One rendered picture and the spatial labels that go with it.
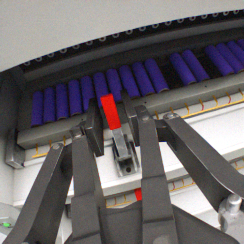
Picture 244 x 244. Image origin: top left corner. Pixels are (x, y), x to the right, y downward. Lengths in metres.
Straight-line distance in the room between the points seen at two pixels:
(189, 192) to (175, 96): 0.24
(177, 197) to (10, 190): 0.31
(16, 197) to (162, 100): 0.23
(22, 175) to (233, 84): 0.31
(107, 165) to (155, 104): 0.09
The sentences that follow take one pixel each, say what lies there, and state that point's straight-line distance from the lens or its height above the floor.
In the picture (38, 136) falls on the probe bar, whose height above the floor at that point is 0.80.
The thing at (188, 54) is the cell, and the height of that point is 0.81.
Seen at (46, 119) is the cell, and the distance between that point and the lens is 0.28.
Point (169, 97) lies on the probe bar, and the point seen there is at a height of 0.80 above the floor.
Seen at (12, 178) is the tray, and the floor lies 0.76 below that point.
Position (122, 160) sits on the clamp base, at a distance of 0.23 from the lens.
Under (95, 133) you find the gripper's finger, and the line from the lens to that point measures 0.16.
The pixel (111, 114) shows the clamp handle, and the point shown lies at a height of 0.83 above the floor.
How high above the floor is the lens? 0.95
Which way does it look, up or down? 43 degrees down
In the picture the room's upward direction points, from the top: 17 degrees counter-clockwise
